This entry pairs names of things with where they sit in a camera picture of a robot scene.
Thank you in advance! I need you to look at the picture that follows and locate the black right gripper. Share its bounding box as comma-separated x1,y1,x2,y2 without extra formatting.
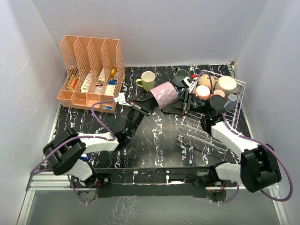
161,90,210,116

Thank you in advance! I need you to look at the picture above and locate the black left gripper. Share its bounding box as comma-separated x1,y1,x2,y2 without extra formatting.
127,96,161,137

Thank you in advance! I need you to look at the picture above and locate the purple ceramic mug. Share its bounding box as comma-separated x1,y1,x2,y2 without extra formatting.
150,82,178,110

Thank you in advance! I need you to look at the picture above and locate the light pink mug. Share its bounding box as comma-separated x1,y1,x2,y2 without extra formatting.
195,85,211,100

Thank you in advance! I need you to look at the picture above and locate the yellow-green ceramic mug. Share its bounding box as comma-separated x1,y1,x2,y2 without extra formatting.
135,71,156,92

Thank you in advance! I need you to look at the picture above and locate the tan glazed round mug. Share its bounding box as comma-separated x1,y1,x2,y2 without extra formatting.
198,74,216,90

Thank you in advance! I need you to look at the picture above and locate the small white cup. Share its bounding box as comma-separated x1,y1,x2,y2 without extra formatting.
224,94,238,112

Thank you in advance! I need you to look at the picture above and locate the green-inside mushroom pattern mug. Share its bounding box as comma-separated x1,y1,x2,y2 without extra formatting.
214,76,243,96

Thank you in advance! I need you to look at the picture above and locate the pink mug white inside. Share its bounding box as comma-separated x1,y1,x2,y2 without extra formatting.
214,90,225,98

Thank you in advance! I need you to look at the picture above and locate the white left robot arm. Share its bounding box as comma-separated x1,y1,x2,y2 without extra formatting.
43,97,158,187

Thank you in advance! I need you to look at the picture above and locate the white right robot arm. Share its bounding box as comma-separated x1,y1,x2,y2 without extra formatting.
162,91,282,193

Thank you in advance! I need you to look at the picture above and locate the dark grey round mug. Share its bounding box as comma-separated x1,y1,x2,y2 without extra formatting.
174,69,190,88

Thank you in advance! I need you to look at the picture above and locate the white printed flat box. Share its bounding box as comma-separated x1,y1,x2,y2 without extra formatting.
105,84,116,96

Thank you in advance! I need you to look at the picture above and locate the blue white small box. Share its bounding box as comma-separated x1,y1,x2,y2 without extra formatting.
108,79,118,85

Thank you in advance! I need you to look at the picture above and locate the yellow small bottle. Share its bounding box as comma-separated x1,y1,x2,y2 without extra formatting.
110,68,117,78

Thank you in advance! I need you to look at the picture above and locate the white red medicine box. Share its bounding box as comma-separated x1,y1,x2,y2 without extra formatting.
96,69,105,85

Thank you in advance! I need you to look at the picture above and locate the pink plastic file organizer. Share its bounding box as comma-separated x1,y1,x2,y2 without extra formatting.
57,35,125,113

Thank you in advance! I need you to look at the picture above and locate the white labelled box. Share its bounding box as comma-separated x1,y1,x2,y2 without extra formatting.
81,73,93,93

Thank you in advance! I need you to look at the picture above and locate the orange red packet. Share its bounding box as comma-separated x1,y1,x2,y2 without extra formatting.
66,76,78,91

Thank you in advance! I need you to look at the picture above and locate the blue stapler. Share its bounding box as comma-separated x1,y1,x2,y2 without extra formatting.
80,154,90,161

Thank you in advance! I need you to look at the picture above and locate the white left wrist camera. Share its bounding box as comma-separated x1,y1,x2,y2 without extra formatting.
114,92,130,106

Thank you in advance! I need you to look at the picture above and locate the white wire dish rack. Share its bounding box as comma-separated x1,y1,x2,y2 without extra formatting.
178,70,246,154

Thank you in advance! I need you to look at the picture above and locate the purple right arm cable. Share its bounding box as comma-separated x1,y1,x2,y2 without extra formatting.
194,72,293,204

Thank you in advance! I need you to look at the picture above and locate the black front mounting rail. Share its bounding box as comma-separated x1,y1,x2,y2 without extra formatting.
71,167,236,198

